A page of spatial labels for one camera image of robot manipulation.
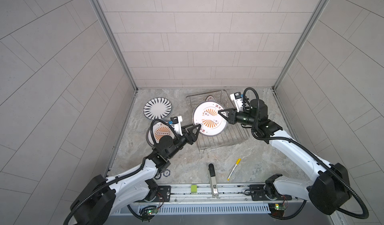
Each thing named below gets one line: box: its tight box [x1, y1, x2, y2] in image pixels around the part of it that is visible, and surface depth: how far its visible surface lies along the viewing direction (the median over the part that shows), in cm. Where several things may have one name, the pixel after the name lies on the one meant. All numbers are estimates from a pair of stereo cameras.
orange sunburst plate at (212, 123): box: [192, 100, 229, 137], surface depth 73 cm
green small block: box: [190, 184, 198, 193], surface depth 74 cm
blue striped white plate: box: [143, 97, 173, 120], surface depth 105 cm
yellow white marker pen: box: [227, 158, 242, 181], surface depth 82 cm
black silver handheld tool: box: [208, 163, 219, 198], surface depth 74 cm
